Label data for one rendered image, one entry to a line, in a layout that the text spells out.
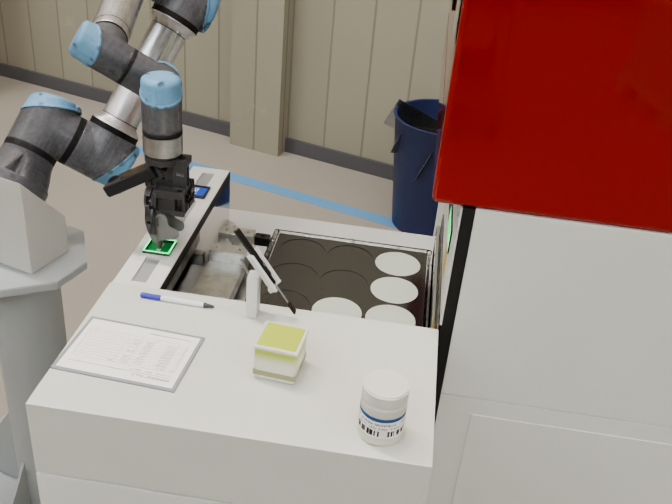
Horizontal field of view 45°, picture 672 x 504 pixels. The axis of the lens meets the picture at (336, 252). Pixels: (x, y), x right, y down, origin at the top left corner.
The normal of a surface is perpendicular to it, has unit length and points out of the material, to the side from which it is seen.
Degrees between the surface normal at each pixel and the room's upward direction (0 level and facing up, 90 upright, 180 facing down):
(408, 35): 90
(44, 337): 90
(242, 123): 90
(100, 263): 0
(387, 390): 0
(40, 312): 90
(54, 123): 59
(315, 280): 0
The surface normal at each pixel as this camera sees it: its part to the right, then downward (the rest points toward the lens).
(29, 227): 0.91, 0.28
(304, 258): 0.08, -0.86
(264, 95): -0.42, 0.44
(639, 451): -0.14, 0.50
